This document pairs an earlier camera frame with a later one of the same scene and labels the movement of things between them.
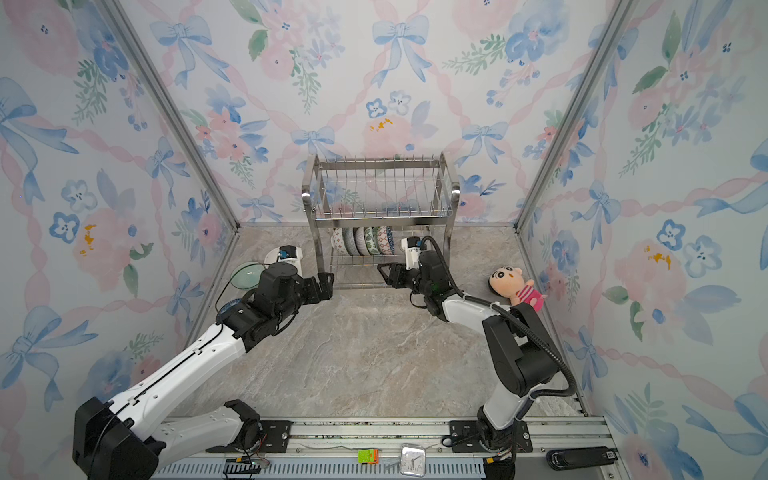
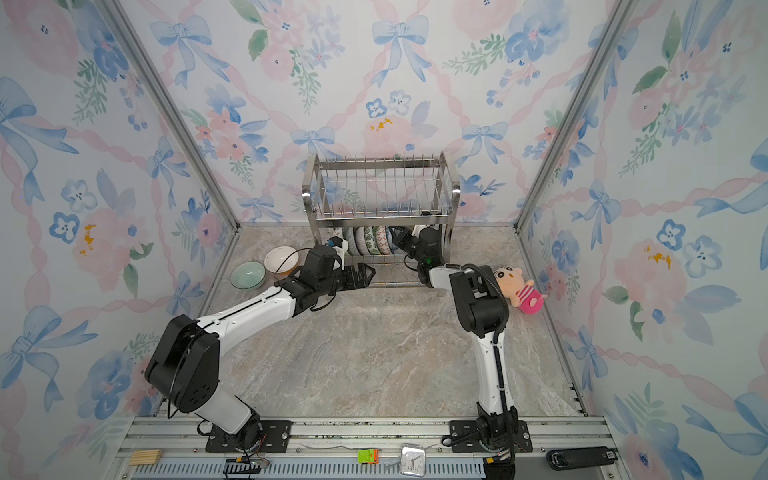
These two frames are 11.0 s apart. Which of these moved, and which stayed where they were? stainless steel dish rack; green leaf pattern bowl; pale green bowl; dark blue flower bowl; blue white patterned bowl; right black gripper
Moved: right black gripper; blue white patterned bowl
Stayed: stainless steel dish rack; dark blue flower bowl; green leaf pattern bowl; pale green bowl
